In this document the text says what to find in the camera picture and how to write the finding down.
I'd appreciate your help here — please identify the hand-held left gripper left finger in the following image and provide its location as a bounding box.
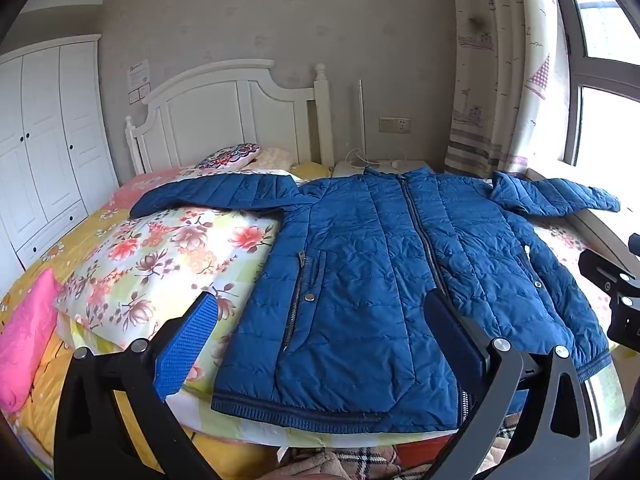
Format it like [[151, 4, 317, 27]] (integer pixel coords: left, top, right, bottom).
[[54, 291, 221, 480]]

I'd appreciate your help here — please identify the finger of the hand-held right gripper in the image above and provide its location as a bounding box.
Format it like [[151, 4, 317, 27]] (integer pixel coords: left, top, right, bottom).
[[578, 232, 640, 348], [616, 374, 640, 442]]

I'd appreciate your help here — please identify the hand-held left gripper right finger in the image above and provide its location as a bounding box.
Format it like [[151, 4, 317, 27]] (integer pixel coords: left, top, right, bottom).
[[422, 290, 606, 480]]

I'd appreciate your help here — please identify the blue quilted jacket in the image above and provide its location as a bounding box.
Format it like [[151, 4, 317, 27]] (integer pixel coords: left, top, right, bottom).
[[129, 166, 622, 433]]

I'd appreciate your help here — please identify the window sill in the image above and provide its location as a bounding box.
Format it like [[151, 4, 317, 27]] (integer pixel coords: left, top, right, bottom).
[[525, 160, 640, 273]]

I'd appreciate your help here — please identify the yellow floral bed sheet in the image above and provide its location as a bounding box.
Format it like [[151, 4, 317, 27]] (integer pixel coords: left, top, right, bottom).
[[0, 172, 281, 480]]

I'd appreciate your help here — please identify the plaid blanket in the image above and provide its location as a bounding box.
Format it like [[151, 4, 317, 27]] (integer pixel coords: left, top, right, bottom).
[[280, 410, 523, 480]]

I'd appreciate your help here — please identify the pink pillow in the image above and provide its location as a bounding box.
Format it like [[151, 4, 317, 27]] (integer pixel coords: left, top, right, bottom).
[[0, 267, 62, 413]]

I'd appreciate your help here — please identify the white nightstand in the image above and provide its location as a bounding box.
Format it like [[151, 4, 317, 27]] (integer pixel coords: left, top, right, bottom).
[[332, 159, 431, 179]]

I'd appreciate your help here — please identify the purple patterned pillow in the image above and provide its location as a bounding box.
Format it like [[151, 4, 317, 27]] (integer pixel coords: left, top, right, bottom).
[[196, 142, 261, 170]]

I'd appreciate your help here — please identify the window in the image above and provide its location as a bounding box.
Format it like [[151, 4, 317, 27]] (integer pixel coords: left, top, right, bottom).
[[550, 0, 640, 173]]

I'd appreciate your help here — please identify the cream pillow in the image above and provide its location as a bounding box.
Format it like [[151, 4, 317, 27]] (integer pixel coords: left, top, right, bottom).
[[250, 147, 293, 171]]

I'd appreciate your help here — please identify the yellow cushion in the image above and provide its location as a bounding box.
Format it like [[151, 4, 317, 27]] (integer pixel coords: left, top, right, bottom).
[[290, 161, 333, 181]]

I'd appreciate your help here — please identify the white wardrobe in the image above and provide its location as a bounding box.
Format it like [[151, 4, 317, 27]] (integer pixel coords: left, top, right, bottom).
[[0, 35, 120, 301]]

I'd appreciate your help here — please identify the white wooden headboard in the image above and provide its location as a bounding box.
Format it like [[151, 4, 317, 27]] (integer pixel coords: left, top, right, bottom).
[[124, 59, 335, 181]]

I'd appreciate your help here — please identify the printed curtain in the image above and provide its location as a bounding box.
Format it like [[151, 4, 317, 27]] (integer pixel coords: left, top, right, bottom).
[[444, 0, 572, 181]]

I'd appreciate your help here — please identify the white cable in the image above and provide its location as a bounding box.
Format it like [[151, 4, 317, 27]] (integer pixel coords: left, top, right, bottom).
[[345, 149, 382, 167]]

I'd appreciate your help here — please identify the white wall notice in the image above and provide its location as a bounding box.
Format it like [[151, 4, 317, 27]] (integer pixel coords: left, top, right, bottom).
[[126, 60, 152, 90]]

